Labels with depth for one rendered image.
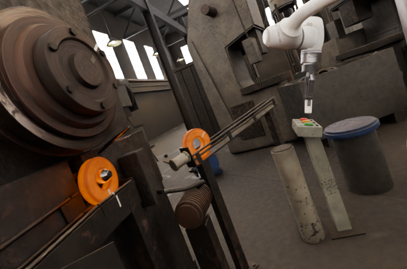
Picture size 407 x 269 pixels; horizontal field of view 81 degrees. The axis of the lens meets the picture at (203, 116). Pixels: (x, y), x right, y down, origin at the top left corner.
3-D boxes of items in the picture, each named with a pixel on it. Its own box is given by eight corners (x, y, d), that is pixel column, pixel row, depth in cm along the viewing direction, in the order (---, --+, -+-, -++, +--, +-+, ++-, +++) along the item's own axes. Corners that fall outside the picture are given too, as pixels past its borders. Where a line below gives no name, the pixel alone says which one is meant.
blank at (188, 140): (199, 165, 123) (203, 165, 120) (176, 148, 117) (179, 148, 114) (211, 140, 130) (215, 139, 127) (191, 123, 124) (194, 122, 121)
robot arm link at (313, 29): (313, 53, 120) (289, 52, 118) (315, 20, 118) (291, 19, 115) (328, 49, 110) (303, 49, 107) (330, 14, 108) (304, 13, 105)
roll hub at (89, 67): (14, 71, 58) (52, 16, 76) (99, 132, 77) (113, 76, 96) (30, 62, 56) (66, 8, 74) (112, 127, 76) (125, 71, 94)
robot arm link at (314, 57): (302, 51, 111) (301, 63, 112) (323, 49, 109) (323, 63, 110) (299, 53, 120) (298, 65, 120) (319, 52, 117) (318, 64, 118)
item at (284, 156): (304, 245, 126) (270, 154, 123) (300, 231, 137) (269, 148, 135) (327, 241, 123) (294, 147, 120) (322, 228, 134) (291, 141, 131)
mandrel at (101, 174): (67, 195, 82) (63, 183, 82) (77, 189, 86) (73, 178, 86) (108, 182, 77) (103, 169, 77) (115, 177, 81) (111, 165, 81)
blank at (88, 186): (69, 169, 72) (77, 166, 72) (100, 152, 87) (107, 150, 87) (90, 215, 74) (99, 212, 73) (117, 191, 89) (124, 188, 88)
